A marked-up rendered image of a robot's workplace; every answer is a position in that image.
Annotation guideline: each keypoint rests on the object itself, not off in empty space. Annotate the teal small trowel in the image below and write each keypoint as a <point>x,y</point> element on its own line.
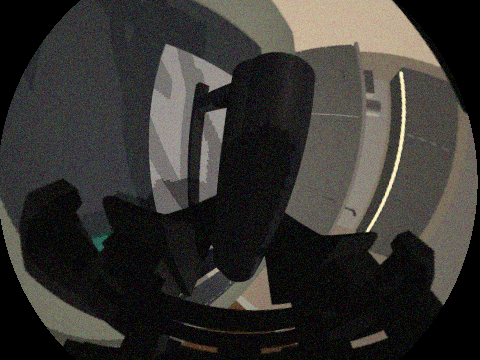
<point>98,239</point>

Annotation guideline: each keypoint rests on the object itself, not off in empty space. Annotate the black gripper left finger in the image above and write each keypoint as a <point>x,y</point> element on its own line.
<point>183,237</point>

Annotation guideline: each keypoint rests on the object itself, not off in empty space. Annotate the tan square tile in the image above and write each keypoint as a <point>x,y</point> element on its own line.
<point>209,268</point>

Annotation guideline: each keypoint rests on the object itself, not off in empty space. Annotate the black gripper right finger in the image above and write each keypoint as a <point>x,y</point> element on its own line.
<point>297,254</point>

